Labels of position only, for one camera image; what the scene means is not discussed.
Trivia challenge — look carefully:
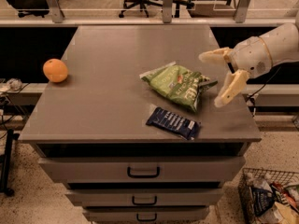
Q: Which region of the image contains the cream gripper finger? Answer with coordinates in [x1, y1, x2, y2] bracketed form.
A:
[198, 47, 232, 63]
[214, 69, 249, 107]

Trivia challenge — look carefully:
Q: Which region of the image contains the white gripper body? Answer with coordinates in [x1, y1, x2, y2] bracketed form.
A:
[229, 36, 273, 78]

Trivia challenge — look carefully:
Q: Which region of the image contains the green jalapeno chip bag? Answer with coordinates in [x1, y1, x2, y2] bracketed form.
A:
[139, 62, 218, 113]

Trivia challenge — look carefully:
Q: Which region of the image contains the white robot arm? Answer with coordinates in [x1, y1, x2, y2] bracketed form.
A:
[198, 21, 299, 107]

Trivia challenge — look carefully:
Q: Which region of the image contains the blue rxbar blueberry bar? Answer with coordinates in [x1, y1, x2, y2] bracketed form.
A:
[146, 107, 200, 140]

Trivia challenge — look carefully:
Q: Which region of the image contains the dark blue snack bag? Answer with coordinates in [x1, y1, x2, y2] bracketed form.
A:
[251, 188, 275, 217]

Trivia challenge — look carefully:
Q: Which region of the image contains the red snack bag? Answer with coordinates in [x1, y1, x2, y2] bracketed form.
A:
[270, 182, 296, 209]

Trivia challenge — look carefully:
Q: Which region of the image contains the yellow snack bag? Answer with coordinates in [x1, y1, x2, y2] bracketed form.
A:
[274, 203, 299, 224]

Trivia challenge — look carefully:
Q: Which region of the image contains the black office chair centre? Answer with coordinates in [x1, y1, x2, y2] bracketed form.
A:
[119, 0, 194, 23]

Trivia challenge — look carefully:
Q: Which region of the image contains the top grey drawer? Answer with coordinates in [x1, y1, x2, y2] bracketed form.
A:
[38, 156, 245, 183]

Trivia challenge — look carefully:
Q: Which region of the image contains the grey drawer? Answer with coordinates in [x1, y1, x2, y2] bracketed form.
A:
[83, 206, 209, 222]
[65, 189, 223, 207]
[38, 156, 245, 183]

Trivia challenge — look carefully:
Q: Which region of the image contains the middle grey drawer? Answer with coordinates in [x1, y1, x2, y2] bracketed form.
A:
[65, 189, 223, 207]

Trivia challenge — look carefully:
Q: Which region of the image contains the grey drawer cabinet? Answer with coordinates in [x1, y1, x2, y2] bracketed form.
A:
[18, 24, 263, 224]

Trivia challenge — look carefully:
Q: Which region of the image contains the orange fruit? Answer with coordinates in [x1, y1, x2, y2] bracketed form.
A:
[43, 59, 68, 83]

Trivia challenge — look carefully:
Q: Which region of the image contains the bottom grey drawer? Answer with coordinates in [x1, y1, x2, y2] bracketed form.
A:
[83, 206, 209, 222]

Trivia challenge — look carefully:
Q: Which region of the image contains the crumpled plastic wrap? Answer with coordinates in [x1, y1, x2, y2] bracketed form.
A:
[7, 78, 22, 91]

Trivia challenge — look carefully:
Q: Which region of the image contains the black stand left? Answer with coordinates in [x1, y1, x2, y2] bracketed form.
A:
[0, 130, 20, 197]

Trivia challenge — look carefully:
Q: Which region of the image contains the black cable right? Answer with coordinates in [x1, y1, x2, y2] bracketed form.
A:
[245, 66, 281, 117]

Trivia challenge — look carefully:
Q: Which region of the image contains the wire snack basket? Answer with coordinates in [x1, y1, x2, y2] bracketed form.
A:
[238, 168, 299, 224]

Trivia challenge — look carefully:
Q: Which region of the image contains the black top drawer handle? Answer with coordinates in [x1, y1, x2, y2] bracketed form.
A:
[127, 167, 160, 178]

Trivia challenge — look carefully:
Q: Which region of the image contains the black drawer handle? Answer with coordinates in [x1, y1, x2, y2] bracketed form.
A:
[135, 214, 157, 222]
[132, 196, 157, 206]
[127, 167, 160, 178]

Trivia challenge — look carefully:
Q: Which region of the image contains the black middle drawer handle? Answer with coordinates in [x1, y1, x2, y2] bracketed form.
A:
[132, 196, 157, 206]

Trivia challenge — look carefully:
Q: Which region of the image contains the black bottom drawer handle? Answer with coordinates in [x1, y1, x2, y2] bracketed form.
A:
[135, 214, 157, 222]

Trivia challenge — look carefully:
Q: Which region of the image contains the metal railing frame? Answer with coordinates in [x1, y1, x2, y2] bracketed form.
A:
[0, 0, 299, 26]

